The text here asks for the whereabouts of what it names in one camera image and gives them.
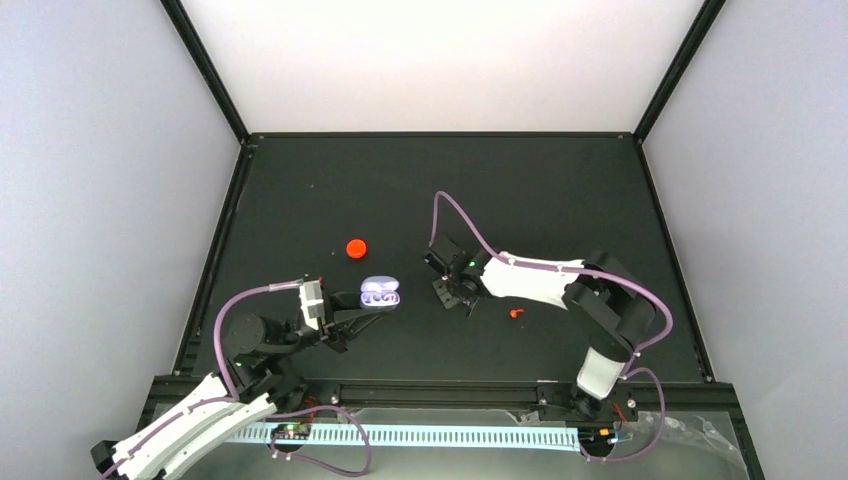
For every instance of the lavender earbud charging case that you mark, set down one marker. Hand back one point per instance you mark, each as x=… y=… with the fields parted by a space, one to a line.
x=379 y=285

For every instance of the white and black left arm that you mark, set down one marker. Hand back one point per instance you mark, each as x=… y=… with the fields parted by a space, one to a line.
x=254 y=379

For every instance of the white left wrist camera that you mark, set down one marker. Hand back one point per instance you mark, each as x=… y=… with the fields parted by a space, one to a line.
x=312 y=304

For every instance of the black frame post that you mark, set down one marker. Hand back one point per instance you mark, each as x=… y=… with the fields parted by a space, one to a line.
x=684 y=55
x=193 y=43

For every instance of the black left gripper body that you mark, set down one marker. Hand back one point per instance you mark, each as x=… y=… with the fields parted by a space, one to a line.
x=332 y=335

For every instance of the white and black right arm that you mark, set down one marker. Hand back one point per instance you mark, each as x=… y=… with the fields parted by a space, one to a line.
x=596 y=294

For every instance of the light blue slotted cable duct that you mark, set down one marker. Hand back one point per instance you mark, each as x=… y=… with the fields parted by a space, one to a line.
x=431 y=436

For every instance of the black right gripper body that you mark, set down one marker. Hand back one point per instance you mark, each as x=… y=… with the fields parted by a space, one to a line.
x=450 y=296

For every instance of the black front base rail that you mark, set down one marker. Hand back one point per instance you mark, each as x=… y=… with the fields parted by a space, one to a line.
x=552 y=401

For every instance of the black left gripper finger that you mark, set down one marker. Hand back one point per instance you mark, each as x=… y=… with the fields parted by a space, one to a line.
x=348 y=325
x=344 y=301

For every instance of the black right rear frame post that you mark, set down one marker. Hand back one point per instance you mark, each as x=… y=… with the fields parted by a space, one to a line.
x=684 y=55

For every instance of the orange round bottle cap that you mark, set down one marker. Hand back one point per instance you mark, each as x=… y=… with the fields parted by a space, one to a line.
x=356 y=248

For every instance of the black left rear frame post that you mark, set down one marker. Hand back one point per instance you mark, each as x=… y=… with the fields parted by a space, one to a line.
x=193 y=43

